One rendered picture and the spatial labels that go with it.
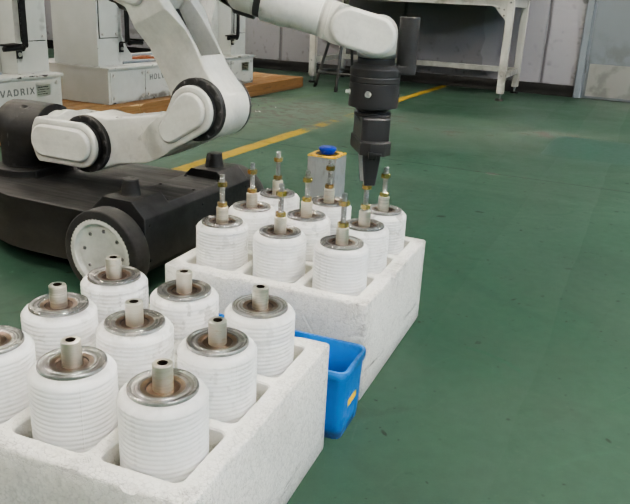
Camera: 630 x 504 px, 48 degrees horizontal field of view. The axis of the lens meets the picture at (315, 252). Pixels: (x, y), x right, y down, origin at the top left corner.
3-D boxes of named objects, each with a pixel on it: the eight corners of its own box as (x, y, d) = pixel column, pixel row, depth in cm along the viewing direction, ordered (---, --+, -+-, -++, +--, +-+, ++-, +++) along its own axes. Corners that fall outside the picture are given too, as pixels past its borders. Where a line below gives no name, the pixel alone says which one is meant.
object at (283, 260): (276, 340, 127) (279, 244, 121) (240, 323, 133) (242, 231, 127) (313, 325, 134) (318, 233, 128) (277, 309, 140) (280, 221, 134)
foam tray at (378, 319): (166, 351, 136) (163, 263, 130) (259, 284, 170) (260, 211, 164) (359, 401, 122) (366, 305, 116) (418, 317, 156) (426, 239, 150)
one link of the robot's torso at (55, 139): (31, 164, 182) (26, 112, 178) (85, 151, 199) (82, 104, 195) (94, 175, 174) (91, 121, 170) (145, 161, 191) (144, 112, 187)
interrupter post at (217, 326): (203, 346, 85) (203, 321, 84) (213, 338, 87) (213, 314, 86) (221, 351, 84) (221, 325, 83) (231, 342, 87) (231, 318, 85)
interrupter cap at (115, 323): (90, 331, 88) (90, 325, 88) (127, 308, 94) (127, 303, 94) (142, 343, 85) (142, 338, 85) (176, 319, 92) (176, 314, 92)
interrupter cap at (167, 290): (146, 297, 98) (145, 292, 98) (175, 279, 105) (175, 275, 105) (193, 307, 96) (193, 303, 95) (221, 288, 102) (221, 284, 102)
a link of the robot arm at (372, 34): (389, 61, 118) (311, 37, 118) (390, 58, 126) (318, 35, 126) (401, 22, 115) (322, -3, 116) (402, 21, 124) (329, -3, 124)
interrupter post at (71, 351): (56, 368, 79) (54, 341, 78) (70, 359, 81) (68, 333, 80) (74, 373, 78) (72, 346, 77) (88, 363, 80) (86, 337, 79)
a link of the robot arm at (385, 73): (347, 84, 121) (351, 13, 117) (352, 78, 131) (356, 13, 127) (414, 88, 120) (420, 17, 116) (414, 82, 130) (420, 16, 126)
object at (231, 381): (164, 480, 89) (161, 350, 83) (203, 439, 98) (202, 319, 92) (233, 501, 86) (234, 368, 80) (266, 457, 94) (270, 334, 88)
